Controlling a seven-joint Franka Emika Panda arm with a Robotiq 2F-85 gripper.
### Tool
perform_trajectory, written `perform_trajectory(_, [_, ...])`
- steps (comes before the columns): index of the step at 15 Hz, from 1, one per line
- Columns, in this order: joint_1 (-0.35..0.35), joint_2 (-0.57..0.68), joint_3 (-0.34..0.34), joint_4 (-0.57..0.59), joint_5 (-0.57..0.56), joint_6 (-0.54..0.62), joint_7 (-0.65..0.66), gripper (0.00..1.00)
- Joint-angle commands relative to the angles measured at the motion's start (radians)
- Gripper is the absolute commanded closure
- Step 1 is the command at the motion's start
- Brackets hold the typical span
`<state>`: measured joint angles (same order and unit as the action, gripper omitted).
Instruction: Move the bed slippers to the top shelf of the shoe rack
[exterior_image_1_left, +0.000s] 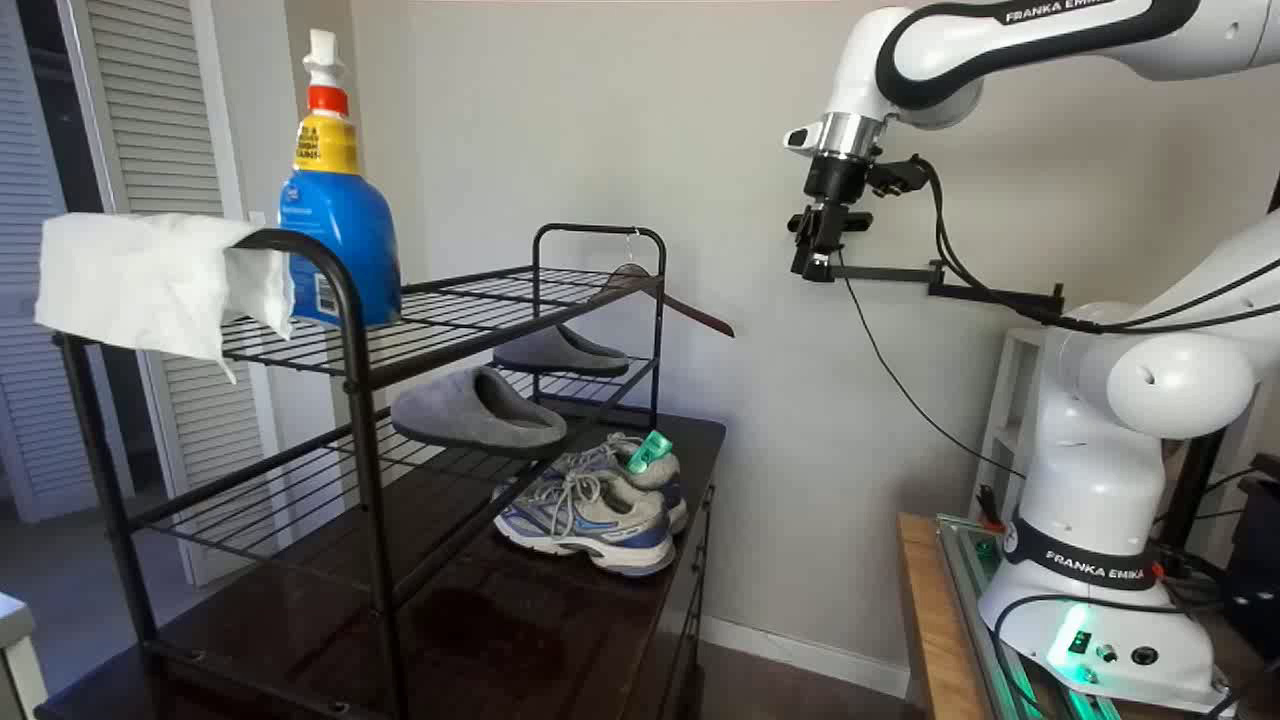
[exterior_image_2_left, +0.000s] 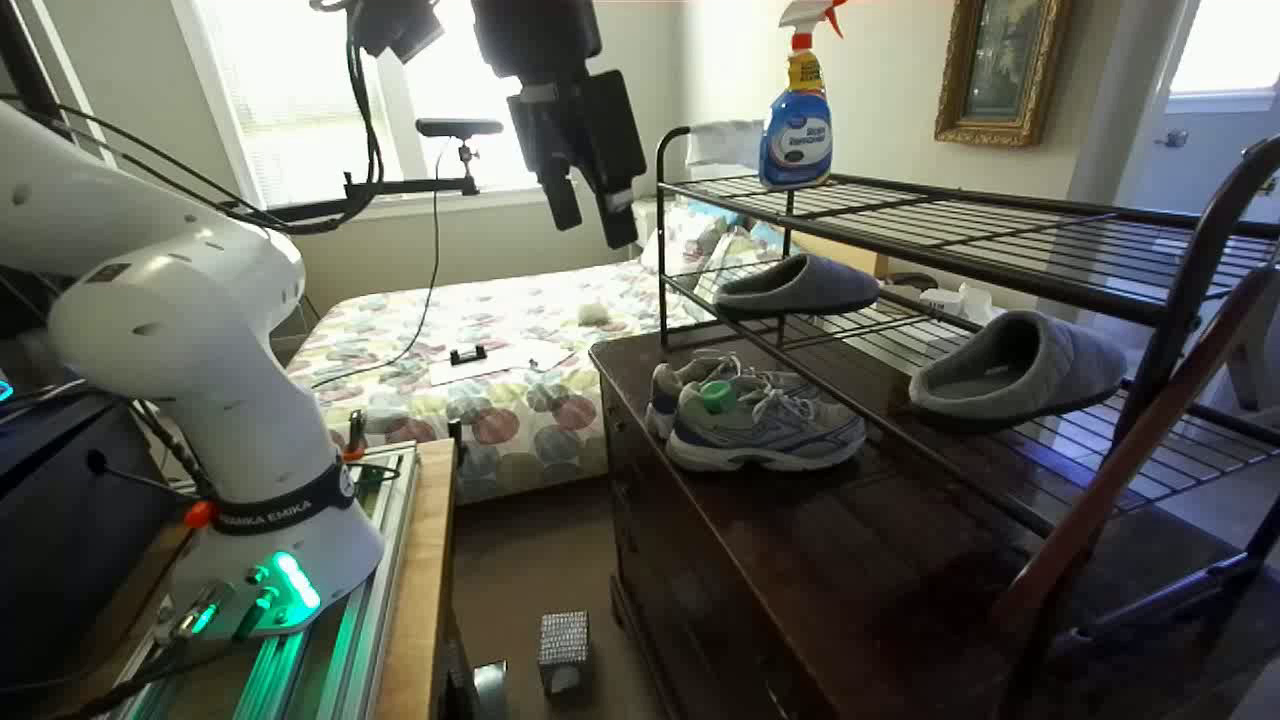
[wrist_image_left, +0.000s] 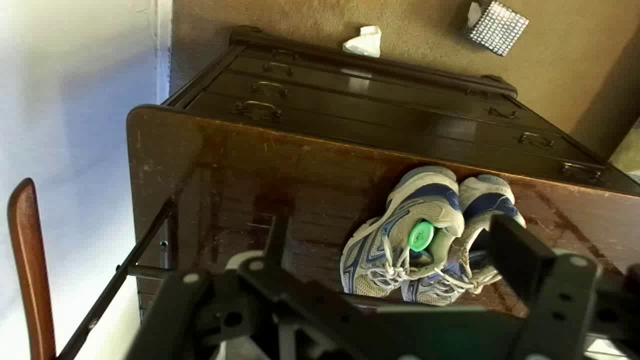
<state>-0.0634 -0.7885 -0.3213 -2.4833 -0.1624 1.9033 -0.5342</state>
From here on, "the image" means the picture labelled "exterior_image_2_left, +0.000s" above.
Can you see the black equipment box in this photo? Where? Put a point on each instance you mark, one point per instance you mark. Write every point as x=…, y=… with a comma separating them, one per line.
x=55, y=535

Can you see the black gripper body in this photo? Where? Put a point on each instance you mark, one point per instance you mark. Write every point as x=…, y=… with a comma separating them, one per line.
x=578, y=127

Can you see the grey bed slipper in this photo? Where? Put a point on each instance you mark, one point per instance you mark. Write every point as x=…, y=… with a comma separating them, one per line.
x=1014, y=374
x=803, y=287

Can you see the white door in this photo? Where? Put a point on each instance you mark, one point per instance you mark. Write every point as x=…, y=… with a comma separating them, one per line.
x=1224, y=132

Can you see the white folded cloth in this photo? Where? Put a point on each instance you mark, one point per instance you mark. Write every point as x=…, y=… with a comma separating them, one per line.
x=727, y=146

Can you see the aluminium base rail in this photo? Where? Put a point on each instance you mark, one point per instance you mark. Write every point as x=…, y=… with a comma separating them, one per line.
x=332, y=655

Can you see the gold framed picture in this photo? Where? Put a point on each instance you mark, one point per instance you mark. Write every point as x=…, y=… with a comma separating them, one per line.
x=1001, y=67

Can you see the orange tag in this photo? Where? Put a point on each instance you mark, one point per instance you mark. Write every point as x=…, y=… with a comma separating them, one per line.
x=197, y=514

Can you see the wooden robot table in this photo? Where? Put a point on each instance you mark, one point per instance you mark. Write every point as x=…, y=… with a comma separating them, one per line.
x=419, y=586

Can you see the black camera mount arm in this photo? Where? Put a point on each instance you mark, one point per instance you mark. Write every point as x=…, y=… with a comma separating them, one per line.
x=400, y=188

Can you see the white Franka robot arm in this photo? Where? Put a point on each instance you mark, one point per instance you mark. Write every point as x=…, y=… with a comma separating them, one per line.
x=202, y=334

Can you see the black stereo camera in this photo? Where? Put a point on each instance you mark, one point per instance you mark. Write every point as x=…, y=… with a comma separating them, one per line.
x=461, y=128

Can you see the black metal shoe rack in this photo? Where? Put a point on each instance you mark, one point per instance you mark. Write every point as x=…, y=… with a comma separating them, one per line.
x=1014, y=234

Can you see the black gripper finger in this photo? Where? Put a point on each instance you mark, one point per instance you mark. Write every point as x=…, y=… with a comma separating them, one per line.
x=617, y=221
x=562, y=202

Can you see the grey blue sneaker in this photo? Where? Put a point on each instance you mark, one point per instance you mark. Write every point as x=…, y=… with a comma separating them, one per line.
x=772, y=425
x=683, y=380

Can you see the small grey box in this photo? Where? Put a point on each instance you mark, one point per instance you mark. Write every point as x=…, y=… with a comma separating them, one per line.
x=567, y=655

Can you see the bed with floral quilt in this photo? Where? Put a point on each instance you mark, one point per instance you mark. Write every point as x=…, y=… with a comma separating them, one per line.
x=506, y=402

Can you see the blue spray bottle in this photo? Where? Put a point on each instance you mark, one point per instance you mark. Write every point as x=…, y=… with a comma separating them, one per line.
x=797, y=132

